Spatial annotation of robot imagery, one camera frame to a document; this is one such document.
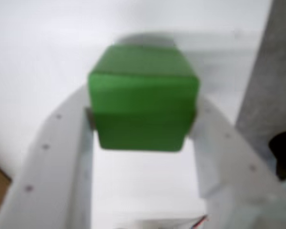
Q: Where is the green cube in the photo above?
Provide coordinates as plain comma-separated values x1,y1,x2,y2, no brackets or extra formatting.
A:
87,44,201,153

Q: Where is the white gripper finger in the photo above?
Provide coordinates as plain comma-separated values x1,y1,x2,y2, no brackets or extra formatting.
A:
187,95,286,229
0,87,98,229

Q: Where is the black round object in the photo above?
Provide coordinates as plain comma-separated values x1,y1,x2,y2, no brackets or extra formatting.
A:
268,130,286,182

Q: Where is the red black servo cable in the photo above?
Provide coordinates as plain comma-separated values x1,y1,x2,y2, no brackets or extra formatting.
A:
194,214,210,227

